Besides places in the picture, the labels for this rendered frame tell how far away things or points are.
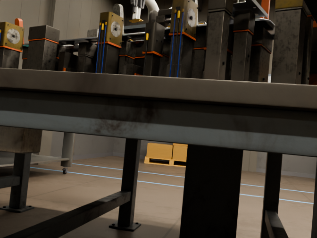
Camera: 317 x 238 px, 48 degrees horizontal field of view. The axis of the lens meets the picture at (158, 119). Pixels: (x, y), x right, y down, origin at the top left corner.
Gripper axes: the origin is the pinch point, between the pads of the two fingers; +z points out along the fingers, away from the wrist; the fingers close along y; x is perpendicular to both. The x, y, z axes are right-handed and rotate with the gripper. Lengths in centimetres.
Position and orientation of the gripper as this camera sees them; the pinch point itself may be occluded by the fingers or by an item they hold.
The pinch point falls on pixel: (136, 13)
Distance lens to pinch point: 210.4
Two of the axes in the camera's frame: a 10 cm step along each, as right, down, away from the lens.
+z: -0.9, 9.9, -0.4
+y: -6.1, -0.9, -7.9
